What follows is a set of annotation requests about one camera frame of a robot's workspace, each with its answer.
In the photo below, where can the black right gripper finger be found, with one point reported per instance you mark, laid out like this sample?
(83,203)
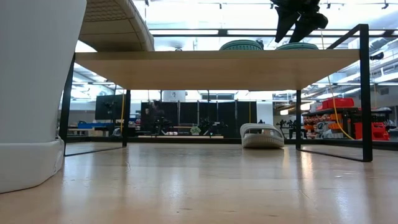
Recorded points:
(309,25)
(284,21)

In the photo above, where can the green rubber slide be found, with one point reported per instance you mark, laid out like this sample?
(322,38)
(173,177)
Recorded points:
(298,46)
(241,46)

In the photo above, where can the grey rubber slide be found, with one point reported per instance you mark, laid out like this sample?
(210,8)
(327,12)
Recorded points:
(261,141)
(124,34)

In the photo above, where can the wooden shelf with black legs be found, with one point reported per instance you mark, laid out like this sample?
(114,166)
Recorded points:
(217,70)

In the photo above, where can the black overhead rig beam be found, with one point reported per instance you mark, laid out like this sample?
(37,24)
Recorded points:
(222,32)

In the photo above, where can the red storage bin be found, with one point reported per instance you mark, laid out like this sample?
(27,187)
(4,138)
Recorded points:
(337,103)

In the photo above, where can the rack with orange bins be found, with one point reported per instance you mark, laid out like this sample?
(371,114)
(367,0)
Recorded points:
(323,124)

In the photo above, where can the black partition panels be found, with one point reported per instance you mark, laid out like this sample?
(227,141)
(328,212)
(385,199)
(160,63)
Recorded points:
(224,118)

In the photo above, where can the red storage crate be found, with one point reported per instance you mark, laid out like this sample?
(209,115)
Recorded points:
(377,132)

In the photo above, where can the small background plant pot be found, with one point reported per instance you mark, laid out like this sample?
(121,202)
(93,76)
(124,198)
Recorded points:
(195,130)

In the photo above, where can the dark background monitor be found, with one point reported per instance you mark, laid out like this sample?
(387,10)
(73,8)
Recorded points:
(105,107)

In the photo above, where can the blue background bench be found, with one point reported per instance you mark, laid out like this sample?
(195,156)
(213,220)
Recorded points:
(90,125)

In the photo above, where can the black aluminium table frame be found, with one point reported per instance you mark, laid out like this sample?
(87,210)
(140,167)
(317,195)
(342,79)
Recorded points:
(217,140)

